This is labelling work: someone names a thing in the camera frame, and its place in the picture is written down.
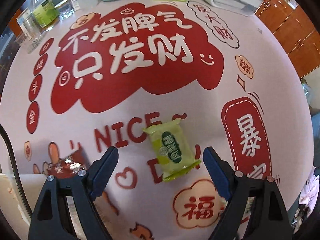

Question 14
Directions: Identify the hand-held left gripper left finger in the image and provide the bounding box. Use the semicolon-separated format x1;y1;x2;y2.
27;146;119;240

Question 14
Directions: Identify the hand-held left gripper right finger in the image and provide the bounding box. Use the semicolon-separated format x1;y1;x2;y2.
203;146;293;240

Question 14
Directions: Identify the green snack packet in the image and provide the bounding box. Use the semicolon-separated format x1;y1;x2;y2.
142;118;202;182

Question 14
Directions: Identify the red snack packet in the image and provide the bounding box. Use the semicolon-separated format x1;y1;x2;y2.
47;148;90;179

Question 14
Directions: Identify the printed red white tablecloth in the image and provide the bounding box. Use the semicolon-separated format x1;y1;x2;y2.
0;0;313;240

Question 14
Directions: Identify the light cloth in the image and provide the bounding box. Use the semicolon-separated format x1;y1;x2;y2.
292;165;320;230

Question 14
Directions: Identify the clear plastic bag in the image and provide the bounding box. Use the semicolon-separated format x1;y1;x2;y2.
300;79;315;105

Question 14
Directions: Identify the ribbed glass cup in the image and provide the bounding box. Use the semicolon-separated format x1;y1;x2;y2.
14;31;44;53

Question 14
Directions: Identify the wooden cabinet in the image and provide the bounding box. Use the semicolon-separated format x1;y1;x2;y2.
257;0;320;78

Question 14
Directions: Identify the small glass cup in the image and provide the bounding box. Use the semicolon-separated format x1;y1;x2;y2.
59;1;75;18

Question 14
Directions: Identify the tall glass cup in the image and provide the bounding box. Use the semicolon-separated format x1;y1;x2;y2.
17;7;43;37

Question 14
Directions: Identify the green-label plastic bottle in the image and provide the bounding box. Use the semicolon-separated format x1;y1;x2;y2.
30;0;59;28

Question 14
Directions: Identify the black cable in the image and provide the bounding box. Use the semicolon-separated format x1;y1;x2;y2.
0;124;34;215

